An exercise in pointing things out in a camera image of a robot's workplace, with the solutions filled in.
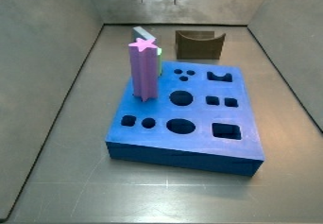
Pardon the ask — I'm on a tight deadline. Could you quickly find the grey-blue rectangular block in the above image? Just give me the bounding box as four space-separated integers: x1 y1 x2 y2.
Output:
132 26 154 41

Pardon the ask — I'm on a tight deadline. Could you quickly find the black curved fixture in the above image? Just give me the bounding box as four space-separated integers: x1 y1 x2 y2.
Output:
175 30 225 60

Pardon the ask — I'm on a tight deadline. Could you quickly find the blue foam shape board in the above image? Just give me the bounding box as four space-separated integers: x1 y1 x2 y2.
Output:
105 61 265 176

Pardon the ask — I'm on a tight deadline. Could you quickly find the green hexagonal prism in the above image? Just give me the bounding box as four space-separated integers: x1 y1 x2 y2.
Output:
156 47 162 76

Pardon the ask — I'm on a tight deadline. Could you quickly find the purple star prism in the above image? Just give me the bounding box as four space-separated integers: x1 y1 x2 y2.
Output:
128 38 158 102

